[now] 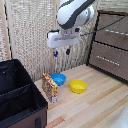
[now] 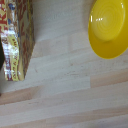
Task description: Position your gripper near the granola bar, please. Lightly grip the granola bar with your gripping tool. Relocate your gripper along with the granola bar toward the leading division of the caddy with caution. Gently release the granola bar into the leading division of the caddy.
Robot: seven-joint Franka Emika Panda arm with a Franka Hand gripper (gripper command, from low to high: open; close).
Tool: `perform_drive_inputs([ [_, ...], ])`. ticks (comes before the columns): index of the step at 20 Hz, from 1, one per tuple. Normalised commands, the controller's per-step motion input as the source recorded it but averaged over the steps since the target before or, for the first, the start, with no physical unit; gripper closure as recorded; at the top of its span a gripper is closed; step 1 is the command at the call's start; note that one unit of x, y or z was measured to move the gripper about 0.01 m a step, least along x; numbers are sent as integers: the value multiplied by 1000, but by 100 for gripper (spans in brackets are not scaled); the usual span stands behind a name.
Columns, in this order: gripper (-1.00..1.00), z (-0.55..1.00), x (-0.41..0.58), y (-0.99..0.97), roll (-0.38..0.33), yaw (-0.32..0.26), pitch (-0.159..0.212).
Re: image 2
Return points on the yellow plastic bowl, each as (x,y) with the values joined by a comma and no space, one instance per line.
(108,28)

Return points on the yellow red granola bar box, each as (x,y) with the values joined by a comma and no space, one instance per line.
(16,36)

